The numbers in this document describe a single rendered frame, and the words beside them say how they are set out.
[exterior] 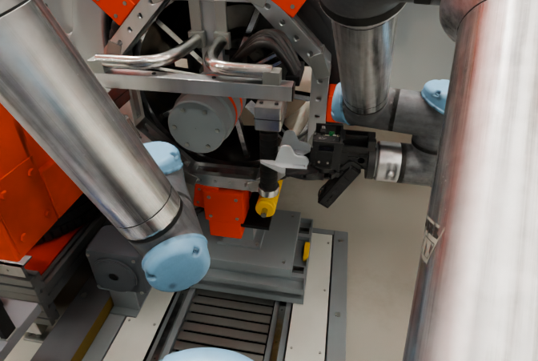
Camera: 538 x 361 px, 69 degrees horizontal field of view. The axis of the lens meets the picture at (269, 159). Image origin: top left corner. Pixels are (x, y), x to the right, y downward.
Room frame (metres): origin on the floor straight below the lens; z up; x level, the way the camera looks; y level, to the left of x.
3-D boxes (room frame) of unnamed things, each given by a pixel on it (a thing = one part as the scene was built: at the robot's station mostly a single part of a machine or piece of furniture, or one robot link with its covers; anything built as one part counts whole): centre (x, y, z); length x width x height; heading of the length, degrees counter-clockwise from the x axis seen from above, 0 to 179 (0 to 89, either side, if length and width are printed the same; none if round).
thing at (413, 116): (0.60, -0.28, 0.95); 0.11 x 0.08 x 0.11; 70
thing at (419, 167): (0.60, -0.29, 0.85); 0.11 x 0.08 x 0.09; 80
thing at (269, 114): (0.68, 0.00, 0.93); 0.09 x 0.05 x 0.05; 170
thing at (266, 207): (0.99, -0.01, 0.51); 0.29 x 0.06 x 0.06; 170
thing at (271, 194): (0.65, 0.00, 0.83); 0.04 x 0.04 x 0.16
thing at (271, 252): (1.08, 0.10, 0.32); 0.40 x 0.30 x 0.28; 80
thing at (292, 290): (1.08, 0.10, 0.13); 0.50 x 0.36 x 0.10; 80
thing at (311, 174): (0.61, -0.07, 0.83); 0.09 x 0.05 x 0.02; 88
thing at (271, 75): (0.77, 0.05, 1.03); 0.19 x 0.18 x 0.11; 170
